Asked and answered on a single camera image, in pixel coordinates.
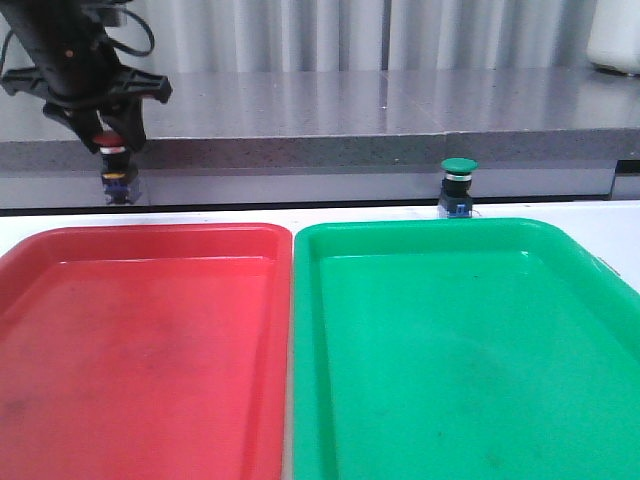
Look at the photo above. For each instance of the green mushroom push button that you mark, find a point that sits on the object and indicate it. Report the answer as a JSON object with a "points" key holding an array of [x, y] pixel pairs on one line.
{"points": [[454, 199]]}

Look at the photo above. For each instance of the red mushroom push button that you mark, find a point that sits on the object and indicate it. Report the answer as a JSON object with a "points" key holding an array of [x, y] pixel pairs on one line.
{"points": [[119, 175]]}

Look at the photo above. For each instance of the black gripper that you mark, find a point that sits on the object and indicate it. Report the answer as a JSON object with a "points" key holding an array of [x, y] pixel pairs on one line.
{"points": [[75, 65]]}

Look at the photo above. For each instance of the white container in background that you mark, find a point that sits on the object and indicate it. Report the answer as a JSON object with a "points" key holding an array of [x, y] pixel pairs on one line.
{"points": [[613, 42]]}

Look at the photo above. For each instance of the grey stone counter slab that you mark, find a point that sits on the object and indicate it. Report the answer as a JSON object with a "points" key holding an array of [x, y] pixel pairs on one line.
{"points": [[568, 117]]}

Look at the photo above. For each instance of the green plastic tray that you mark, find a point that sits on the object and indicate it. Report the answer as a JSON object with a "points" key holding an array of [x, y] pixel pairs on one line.
{"points": [[461, 349]]}

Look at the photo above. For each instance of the red plastic tray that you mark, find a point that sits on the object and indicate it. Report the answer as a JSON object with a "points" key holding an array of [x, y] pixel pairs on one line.
{"points": [[145, 352]]}

